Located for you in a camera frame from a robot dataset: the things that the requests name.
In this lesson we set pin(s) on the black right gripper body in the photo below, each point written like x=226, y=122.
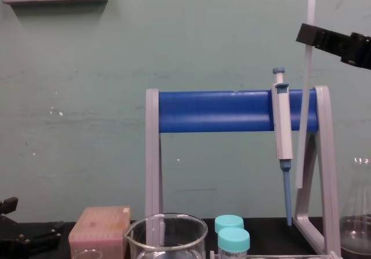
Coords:
x=360, y=51

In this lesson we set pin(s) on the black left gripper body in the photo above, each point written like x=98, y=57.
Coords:
x=13, y=246

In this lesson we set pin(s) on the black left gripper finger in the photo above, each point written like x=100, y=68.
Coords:
x=47, y=234
x=8, y=205

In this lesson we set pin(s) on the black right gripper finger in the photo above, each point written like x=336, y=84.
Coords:
x=310, y=36

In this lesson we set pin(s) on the white translucent stirring rod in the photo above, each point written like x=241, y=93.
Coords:
x=303, y=125

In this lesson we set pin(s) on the pink pipette tip box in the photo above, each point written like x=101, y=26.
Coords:
x=98, y=224

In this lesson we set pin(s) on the white and blue pipette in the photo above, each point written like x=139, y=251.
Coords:
x=283, y=125

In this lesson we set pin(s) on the blue stand crossbar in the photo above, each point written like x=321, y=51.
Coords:
x=217, y=111

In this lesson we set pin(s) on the clear glass beaker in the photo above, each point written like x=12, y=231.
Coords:
x=174, y=241

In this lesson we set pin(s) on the clear glass conical flask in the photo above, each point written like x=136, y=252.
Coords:
x=358, y=230

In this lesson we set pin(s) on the teal capped sample tube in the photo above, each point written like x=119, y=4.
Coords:
x=229, y=222
x=233, y=240

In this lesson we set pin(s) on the grey pipette stand frame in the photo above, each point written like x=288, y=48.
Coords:
x=152, y=160

